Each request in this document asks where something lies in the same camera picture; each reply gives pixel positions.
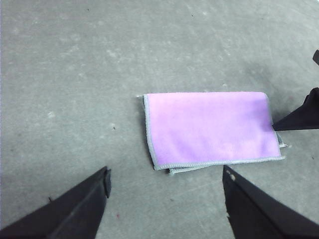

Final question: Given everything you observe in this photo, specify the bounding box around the purple towel with grey hem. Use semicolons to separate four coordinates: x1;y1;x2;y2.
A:
136;91;291;176

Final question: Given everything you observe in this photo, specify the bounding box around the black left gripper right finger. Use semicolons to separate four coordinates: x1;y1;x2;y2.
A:
222;164;319;239

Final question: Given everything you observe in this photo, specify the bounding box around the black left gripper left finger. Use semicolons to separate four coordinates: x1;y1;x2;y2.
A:
0;166;112;239

